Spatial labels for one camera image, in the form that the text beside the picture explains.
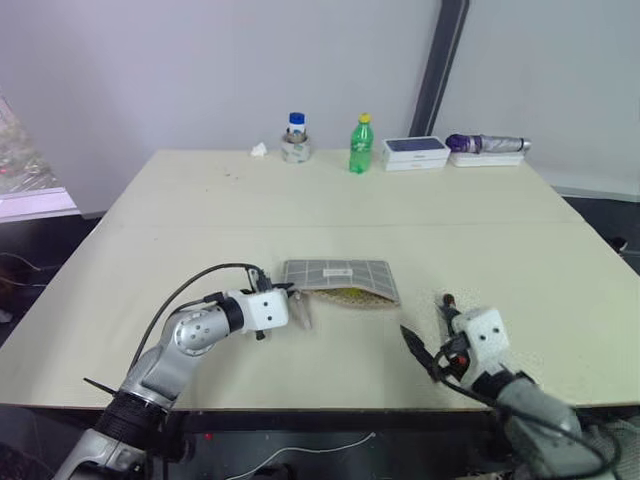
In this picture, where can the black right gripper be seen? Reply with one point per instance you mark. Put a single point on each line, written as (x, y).
(452, 352)

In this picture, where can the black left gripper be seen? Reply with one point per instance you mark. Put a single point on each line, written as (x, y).
(259, 284)

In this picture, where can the grey grid pouch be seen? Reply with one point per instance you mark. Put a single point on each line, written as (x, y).
(345, 275)

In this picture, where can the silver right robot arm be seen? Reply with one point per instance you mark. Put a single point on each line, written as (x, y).
(530, 415)

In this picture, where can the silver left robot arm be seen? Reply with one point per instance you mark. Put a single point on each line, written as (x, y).
(195, 335)

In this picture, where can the yellow highlighter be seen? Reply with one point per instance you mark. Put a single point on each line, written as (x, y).
(350, 292)

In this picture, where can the black zip tie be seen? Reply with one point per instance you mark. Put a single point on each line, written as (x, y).
(100, 386)

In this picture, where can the crumpled white tissue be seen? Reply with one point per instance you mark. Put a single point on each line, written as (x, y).
(259, 149)

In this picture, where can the green plastic soda bottle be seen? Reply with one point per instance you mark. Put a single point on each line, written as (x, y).
(361, 145)

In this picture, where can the small blue-capped white bottle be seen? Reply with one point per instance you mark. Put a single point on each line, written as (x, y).
(296, 125)

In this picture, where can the white box with blue lid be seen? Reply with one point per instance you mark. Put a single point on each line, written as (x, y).
(415, 154)

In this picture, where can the flat white box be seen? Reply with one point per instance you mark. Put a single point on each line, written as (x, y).
(485, 159)

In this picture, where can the purple and grey folded umbrella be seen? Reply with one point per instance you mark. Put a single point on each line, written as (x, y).
(487, 144)

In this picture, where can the grey knitted cloth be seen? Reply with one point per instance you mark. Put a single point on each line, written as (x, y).
(617, 437)

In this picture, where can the window with white sill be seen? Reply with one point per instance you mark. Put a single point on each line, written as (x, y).
(22, 165)

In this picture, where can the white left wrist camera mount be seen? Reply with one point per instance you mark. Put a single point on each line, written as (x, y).
(265, 310)

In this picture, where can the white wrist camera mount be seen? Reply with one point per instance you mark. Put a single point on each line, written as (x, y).
(265, 310)
(482, 335)

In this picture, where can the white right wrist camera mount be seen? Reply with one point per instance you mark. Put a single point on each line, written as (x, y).
(482, 335)

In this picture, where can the dark wall pillar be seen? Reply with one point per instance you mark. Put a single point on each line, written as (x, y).
(442, 65)

